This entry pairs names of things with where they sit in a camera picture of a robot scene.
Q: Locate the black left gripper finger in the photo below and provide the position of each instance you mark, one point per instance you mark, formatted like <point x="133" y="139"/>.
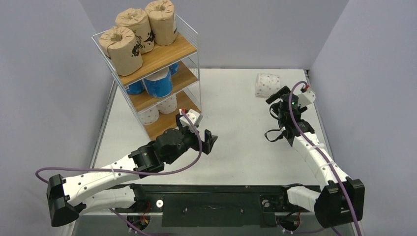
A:
<point x="178" y="121"/>
<point x="209" y="141"/>

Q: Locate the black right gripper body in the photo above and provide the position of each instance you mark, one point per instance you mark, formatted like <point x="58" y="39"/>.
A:
<point x="279" y="98"/>

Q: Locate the blue cartoon-face roll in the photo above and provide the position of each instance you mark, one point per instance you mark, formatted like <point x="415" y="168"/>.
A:
<point x="135" y="88"/>

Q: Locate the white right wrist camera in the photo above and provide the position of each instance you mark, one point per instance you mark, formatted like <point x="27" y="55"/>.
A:
<point x="306" y="97"/>

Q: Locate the white wire wooden shelf rack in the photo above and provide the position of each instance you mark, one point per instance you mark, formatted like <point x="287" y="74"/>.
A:
<point x="154" y="64"/>

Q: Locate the white red-dotted toilet roll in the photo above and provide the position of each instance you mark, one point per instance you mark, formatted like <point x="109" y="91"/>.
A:
<point x="168" y="106"/>
<point x="149" y="116"/>

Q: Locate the blue white roll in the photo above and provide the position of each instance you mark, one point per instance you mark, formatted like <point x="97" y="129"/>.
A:
<point x="159" y="84"/>

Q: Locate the blue toilet roll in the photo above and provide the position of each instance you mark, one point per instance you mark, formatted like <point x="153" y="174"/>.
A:
<point x="174" y="68"/>

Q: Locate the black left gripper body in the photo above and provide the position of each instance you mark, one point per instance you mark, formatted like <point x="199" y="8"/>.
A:
<point x="190" y="139"/>

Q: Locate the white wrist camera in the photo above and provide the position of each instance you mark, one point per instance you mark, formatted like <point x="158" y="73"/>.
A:
<point x="306" y="97"/>
<point x="190" y="117"/>

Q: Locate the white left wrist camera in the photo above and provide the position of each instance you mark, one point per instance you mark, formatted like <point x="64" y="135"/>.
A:
<point x="190" y="117"/>

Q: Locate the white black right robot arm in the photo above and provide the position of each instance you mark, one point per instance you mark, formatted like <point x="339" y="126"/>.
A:
<point x="325" y="176"/>

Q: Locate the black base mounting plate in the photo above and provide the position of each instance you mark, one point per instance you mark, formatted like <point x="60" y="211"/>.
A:
<point x="224" y="205"/>

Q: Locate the white floral tissue pack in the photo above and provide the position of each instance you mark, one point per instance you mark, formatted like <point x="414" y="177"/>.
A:
<point x="267" y="84"/>

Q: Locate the brown roll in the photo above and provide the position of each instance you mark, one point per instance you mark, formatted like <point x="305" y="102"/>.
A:
<point x="137" y="20"/>
<point x="163" y="21"/>
<point x="119" y="44"/>

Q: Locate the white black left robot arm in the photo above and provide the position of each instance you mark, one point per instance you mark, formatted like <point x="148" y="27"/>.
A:
<point x="94" y="189"/>

